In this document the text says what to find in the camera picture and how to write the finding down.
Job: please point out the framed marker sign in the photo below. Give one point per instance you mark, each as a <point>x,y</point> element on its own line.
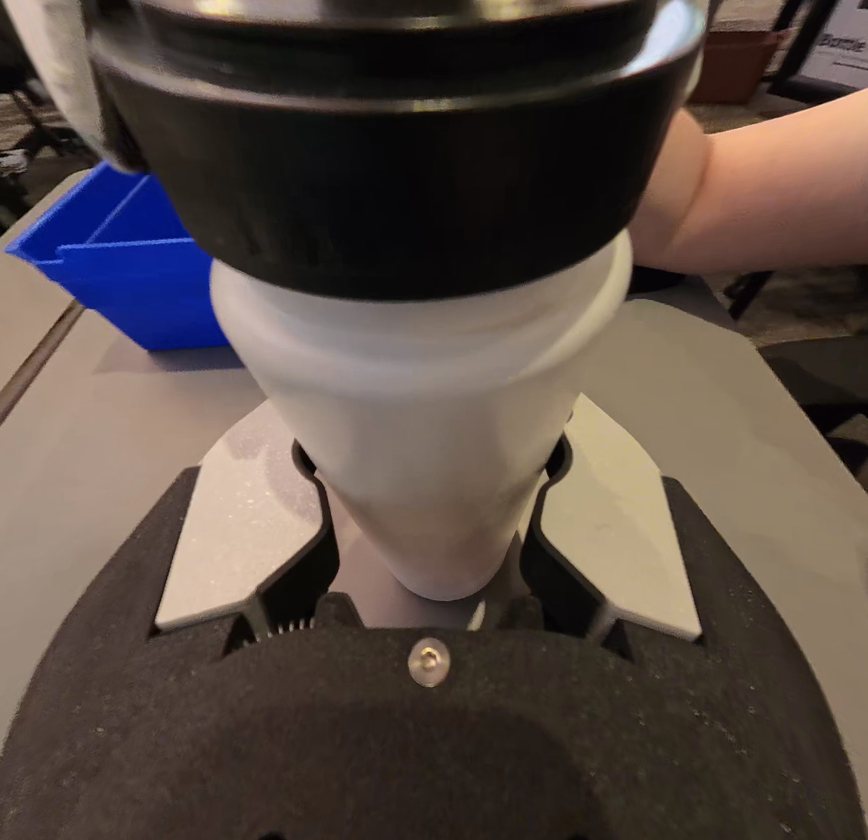
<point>841,46</point>

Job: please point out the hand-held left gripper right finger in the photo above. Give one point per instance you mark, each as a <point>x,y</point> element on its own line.
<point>617,541</point>

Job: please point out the brown cardboard box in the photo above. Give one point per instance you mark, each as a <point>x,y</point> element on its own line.
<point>732,67</point>

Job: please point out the person's right forearm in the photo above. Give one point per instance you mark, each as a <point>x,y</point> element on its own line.
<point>766,196</point>

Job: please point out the blue plastic bin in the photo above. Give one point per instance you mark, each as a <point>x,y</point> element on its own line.
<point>135,291</point>

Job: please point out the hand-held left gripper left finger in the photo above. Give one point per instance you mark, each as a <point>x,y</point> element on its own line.
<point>237,535</point>

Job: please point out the black bottle lid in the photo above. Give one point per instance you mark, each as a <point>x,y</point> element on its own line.
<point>407,175</point>

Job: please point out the white plastic bottle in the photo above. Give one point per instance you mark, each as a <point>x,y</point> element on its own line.
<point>420,413</point>

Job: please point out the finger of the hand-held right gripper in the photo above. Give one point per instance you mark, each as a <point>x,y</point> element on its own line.
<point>47,40</point>
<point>702,26</point>

